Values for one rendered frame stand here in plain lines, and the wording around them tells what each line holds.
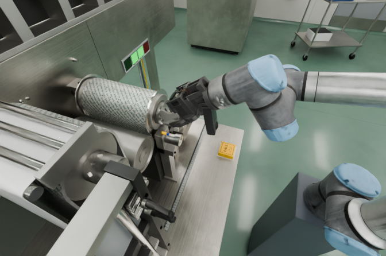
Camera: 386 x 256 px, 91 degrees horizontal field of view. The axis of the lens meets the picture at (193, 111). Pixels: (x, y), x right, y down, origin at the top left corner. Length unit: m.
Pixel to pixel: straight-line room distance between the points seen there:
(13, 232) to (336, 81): 1.00
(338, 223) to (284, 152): 1.52
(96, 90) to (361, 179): 0.86
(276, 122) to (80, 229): 0.37
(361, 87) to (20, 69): 0.82
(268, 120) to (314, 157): 1.89
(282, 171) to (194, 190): 1.34
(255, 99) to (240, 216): 1.47
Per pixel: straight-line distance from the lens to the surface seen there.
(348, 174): 0.79
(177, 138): 0.61
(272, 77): 0.38
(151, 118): 0.57
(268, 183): 1.96
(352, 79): 0.54
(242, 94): 0.40
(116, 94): 0.63
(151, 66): 1.59
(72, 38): 0.78
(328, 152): 2.42
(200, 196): 0.84
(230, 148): 0.93
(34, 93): 0.72
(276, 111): 0.43
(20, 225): 0.90
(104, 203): 0.29
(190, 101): 0.48
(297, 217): 0.91
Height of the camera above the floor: 1.69
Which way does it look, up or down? 46 degrees down
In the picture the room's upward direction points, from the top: straight up
